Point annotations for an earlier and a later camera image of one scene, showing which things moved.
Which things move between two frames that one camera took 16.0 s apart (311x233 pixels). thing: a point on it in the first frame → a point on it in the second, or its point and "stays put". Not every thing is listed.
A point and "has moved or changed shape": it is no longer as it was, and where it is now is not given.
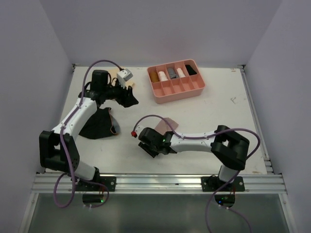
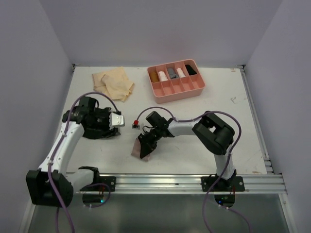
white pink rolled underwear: x=162 y=76 stays put
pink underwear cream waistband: x=163 y=126 has moved or changed shape
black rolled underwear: x=190 y=71 stays put
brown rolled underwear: x=154 y=76 stays put
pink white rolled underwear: x=180 y=73 stays put
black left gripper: x=126 y=96 → x=107 y=115
